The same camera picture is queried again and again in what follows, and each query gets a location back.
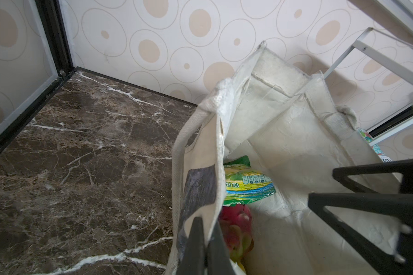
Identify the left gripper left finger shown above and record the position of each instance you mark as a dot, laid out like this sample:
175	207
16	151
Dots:
205	259

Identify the left Foxs candy packet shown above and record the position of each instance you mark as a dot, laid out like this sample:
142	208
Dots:
369	139

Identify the pink dragon fruit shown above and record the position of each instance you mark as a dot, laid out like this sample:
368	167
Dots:
236	227

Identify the green snack packet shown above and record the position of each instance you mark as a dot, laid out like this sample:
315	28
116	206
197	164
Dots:
244	184

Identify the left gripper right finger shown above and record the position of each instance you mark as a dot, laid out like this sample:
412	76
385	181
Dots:
398	205

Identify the white wooden shelf rack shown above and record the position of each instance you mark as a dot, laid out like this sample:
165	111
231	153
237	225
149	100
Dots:
403	118

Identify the white canvas grocery bag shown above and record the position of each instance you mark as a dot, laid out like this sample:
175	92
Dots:
286	122

